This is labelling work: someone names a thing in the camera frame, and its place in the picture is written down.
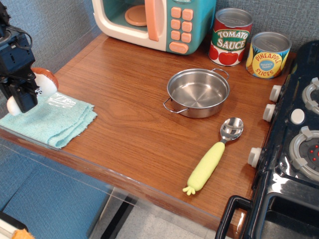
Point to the tomato sauce can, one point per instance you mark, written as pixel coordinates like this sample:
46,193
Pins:
231,31

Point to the black toy stove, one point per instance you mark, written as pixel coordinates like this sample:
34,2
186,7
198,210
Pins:
285,200

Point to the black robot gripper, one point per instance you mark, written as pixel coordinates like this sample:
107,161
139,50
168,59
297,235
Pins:
16,77

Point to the pineapple slices can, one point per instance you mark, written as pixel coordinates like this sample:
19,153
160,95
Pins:
267,55

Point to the plush white brown mushroom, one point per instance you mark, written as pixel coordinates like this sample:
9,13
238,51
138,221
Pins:
46,81

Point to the spoon with yellow handle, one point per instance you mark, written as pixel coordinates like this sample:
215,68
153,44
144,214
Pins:
230,130

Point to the orange object at corner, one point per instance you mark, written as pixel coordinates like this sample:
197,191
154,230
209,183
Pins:
22,234

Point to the teal toy microwave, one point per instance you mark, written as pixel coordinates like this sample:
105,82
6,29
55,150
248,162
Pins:
175,26

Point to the light blue cloth napkin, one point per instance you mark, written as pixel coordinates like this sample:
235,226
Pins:
55,121

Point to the small steel pot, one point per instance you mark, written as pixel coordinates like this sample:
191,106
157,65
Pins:
197,93

